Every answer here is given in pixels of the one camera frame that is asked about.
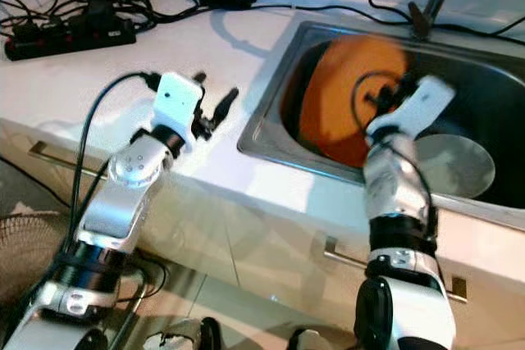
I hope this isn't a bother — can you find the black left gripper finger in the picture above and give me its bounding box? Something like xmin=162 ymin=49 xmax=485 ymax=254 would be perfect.
xmin=208 ymin=84 xmax=241 ymax=123

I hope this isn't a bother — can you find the orange plastic plate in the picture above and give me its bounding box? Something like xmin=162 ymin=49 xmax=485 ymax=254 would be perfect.
xmin=294 ymin=34 xmax=412 ymax=170

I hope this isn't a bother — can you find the stainless steel sink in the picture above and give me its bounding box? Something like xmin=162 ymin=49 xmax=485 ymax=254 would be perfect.
xmin=237 ymin=20 xmax=525 ymax=233

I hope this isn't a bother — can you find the translucent white bowl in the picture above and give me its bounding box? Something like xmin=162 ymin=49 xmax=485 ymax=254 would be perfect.
xmin=413 ymin=132 xmax=498 ymax=200

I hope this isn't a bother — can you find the black power strip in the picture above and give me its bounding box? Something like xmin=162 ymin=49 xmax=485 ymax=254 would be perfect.
xmin=3 ymin=15 xmax=137 ymax=62

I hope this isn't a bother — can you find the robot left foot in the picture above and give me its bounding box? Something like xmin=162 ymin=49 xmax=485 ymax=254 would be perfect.
xmin=143 ymin=316 xmax=219 ymax=350

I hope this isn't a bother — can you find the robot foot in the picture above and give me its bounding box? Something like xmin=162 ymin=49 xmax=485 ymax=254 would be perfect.
xmin=143 ymin=316 xmax=219 ymax=350
xmin=282 ymin=329 xmax=334 ymax=350

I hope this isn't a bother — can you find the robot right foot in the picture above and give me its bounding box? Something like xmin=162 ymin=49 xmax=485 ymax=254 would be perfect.
xmin=282 ymin=329 xmax=334 ymax=350

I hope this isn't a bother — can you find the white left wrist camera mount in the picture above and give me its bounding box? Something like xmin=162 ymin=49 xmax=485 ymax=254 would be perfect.
xmin=151 ymin=70 xmax=205 ymax=140

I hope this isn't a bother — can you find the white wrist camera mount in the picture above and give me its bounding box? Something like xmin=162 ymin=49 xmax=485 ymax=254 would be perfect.
xmin=151 ymin=70 xmax=205 ymax=140
xmin=364 ymin=75 xmax=457 ymax=143

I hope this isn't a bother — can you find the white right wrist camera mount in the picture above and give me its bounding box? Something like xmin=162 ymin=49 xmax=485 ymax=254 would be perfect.
xmin=364 ymin=75 xmax=457 ymax=143

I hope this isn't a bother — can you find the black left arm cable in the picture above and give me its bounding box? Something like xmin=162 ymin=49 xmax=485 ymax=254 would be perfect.
xmin=69 ymin=70 xmax=162 ymax=245

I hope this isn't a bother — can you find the floor fan with wire grille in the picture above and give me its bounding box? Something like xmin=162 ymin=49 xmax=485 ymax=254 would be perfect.
xmin=0 ymin=211 xmax=88 ymax=319

